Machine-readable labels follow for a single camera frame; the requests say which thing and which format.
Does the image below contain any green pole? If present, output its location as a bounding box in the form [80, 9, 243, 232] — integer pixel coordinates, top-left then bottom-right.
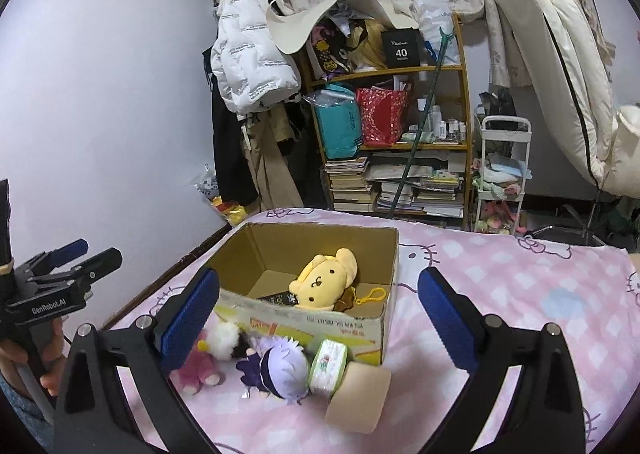
[387, 26, 453, 219]

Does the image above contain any green and white tissue pack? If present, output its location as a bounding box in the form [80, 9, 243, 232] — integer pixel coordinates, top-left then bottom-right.
[307, 339, 349, 395]

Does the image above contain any pink and white plush toy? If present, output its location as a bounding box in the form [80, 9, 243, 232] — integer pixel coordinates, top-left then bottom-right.
[172, 321, 246, 394]

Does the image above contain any black coat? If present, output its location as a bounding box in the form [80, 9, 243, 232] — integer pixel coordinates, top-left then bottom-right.
[202, 46, 261, 207]

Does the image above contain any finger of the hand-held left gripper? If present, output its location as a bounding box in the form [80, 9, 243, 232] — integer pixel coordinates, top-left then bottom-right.
[17, 239, 91, 279]
[30, 247, 124, 291]

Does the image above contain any red patterned bag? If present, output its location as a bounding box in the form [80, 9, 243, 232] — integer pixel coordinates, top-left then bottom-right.
[356, 86, 413, 147]

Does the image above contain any metal chair base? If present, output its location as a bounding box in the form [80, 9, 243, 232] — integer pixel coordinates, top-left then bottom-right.
[525, 189, 608, 247]

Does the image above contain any teal bag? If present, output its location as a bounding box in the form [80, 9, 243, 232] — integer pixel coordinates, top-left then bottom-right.
[311, 88, 363, 161]

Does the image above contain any white plastic bag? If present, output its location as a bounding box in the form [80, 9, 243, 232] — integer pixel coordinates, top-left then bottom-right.
[412, 0, 461, 65]

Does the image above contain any cardboard box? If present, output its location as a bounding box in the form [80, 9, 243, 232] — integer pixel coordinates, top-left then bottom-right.
[202, 221, 401, 367]

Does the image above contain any stack of books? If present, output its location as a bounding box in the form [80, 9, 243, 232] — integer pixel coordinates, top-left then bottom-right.
[324, 151, 468, 229]

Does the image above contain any person's blue jeans leg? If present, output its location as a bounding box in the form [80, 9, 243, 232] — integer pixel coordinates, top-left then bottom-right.
[0, 374, 56, 452]

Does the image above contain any dark patterned item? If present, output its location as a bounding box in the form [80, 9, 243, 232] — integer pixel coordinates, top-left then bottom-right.
[260, 290, 301, 309]

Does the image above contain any black box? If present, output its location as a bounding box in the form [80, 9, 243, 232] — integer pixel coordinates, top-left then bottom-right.
[381, 28, 422, 68]

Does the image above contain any person's left hand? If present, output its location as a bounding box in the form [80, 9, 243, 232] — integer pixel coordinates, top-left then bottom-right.
[0, 319, 67, 392]

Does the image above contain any clear bag with yellow items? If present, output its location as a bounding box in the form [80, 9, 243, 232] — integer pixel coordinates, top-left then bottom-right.
[195, 166, 261, 227]

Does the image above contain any cream folded mattress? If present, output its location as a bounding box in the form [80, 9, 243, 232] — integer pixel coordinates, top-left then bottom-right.
[495, 0, 640, 197]

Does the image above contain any cream curled sheet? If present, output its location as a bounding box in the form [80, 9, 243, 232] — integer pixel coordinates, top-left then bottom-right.
[266, 0, 418, 55]

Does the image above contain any tan fabric item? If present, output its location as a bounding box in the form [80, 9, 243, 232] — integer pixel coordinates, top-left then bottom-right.
[350, 18, 396, 72]

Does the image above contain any beige roll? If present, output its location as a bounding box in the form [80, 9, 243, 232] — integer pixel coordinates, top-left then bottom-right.
[324, 361, 392, 435]

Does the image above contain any purple-haired plush doll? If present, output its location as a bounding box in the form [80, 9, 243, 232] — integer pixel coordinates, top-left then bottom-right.
[235, 334, 312, 405]

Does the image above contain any pink printed blanket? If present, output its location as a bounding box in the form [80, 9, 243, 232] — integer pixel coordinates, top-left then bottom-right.
[65, 206, 640, 454]

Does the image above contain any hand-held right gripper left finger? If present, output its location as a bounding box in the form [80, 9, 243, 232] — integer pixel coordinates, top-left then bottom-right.
[52, 266, 223, 454]

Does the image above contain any group of small bottles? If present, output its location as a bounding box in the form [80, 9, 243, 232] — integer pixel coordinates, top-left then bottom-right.
[415, 94, 471, 142]

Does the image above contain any dark printed bag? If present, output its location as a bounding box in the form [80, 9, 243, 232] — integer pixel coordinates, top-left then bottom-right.
[310, 18, 361, 79]

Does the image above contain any yellow dog plush toy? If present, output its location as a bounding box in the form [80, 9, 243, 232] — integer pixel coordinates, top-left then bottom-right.
[288, 248, 388, 309]

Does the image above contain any dark camouflage bag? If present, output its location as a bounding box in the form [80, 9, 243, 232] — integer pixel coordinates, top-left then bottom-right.
[477, 91, 517, 155]

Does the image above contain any wooden bookshelf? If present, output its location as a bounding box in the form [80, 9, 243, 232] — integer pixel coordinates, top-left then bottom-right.
[300, 14, 473, 229]

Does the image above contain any white puffer jacket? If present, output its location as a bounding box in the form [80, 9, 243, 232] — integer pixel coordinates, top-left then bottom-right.
[210, 0, 301, 122]

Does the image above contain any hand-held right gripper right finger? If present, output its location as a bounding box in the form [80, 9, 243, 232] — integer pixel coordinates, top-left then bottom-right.
[417, 266, 588, 454]

